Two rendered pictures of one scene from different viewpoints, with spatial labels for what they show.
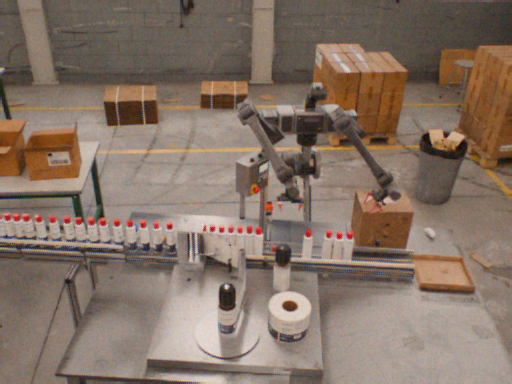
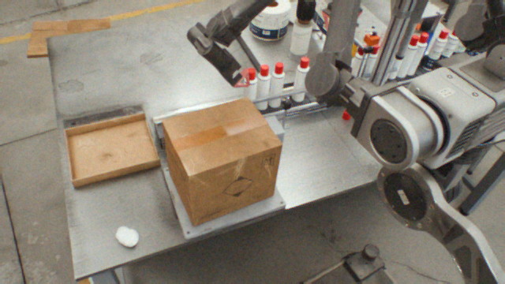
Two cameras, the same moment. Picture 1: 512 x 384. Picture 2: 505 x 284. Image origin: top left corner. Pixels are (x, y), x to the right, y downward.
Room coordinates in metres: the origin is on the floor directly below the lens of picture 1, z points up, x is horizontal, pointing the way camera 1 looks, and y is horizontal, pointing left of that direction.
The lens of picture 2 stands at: (3.45, -1.06, 1.98)
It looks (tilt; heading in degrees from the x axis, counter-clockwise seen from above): 47 degrees down; 151
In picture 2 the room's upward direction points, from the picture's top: 6 degrees clockwise
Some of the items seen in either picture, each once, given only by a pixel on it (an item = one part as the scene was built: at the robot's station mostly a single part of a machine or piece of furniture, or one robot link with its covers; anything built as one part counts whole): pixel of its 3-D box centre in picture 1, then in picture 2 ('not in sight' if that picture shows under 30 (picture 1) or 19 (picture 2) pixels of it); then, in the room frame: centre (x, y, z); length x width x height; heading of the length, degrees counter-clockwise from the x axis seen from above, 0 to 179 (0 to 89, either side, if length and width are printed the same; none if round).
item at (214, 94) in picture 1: (224, 94); not in sight; (6.95, 0.53, 0.11); 0.65 x 0.54 x 0.22; 93
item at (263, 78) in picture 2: (337, 247); (263, 87); (2.37, -0.46, 0.98); 0.05 x 0.05 x 0.20
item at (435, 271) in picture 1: (441, 271); (112, 147); (2.35, -1.06, 0.85); 0.30 x 0.26 x 0.04; 88
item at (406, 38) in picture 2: (242, 202); (408, 35); (2.50, 0.09, 1.18); 0.04 x 0.04 x 0.21
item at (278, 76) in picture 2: (327, 246); (276, 85); (2.38, -0.40, 0.98); 0.05 x 0.05 x 0.20
